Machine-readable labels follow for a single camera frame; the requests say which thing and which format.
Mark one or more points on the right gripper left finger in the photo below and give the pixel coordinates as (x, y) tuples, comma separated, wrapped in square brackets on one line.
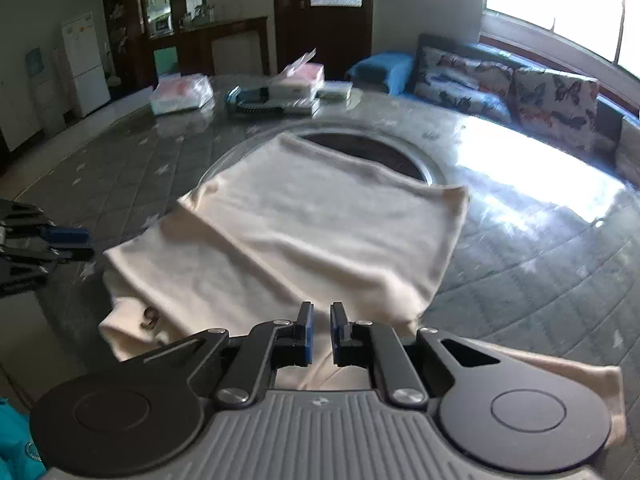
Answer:
[(254, 359)]

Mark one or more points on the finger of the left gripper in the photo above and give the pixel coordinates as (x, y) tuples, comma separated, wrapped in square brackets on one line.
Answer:
[(58, 235), (64, 254)]

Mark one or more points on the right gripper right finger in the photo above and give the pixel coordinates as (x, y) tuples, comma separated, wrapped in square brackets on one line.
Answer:
[(376, 348)]

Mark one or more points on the cream sweatshirt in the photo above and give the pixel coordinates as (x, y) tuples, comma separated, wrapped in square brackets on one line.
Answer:
[(295, 222)]

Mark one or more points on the white refrigerator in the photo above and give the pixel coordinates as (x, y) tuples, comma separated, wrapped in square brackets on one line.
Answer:
[(87, 80)]

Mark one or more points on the water dispenser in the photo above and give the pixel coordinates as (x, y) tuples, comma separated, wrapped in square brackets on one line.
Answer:
[(44, 93)]

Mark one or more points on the grey quilted star tablecloth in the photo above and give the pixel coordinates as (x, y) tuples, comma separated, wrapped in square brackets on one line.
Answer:
[(548, 260)]

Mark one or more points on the pink wet wipes pack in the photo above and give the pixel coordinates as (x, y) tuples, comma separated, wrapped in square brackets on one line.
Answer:
[(174, 95)]

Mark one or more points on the round black induction cooktop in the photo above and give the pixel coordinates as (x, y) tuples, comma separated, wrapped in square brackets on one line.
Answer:
[(348, 137)]

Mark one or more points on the teal jacket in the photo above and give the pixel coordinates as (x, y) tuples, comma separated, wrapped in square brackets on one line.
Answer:
[(19, 458)]

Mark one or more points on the white remote control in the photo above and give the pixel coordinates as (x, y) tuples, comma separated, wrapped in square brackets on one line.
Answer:
[(301, 107)]

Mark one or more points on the dark wooden cabinet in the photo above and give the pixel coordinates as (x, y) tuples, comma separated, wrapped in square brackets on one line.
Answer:
[(131, 26)]

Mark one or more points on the pink tissue box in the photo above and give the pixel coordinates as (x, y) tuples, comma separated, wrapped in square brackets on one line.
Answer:
[(299, 80)]

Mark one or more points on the blue sofa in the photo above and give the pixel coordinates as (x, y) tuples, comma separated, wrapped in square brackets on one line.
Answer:
[(394, 73)]

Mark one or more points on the left butterfly pillow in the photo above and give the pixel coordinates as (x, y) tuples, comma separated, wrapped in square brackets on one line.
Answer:
[(473, 87)]

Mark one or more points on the butterfly pillow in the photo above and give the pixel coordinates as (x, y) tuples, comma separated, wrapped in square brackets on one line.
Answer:
[(558, 106), (473, 87)]

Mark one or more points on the right butterfly pillow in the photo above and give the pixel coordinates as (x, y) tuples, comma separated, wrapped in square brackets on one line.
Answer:
[(558, 106)]

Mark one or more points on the grey cushion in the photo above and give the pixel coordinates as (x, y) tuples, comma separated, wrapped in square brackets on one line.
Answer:
[(627, 156)]

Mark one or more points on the dark wooden door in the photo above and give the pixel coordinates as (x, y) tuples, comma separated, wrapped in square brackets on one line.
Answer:
[(338, 31)]

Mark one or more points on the window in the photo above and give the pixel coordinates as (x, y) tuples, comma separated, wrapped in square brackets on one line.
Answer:
[(608, 28)]

